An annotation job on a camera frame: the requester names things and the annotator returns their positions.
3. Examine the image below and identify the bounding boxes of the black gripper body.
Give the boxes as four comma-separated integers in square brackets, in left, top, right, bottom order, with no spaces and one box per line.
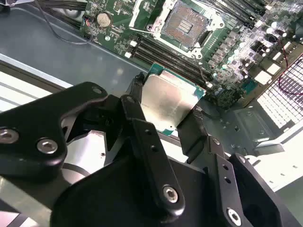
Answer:
[0,151,228,227]

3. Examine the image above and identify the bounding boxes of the metal socket cover frame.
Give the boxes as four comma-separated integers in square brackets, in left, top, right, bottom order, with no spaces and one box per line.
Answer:
[128,0,176,33]

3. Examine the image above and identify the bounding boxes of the silver CPU green edge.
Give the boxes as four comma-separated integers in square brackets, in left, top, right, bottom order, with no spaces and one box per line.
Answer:
[139,61,207,138]

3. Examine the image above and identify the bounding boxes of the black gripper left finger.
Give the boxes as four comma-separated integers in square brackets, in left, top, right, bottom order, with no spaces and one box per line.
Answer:
[0,73,186,219]

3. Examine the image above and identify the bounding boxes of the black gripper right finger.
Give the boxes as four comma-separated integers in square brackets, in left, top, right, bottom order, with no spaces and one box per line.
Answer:
[177,105,293,227]

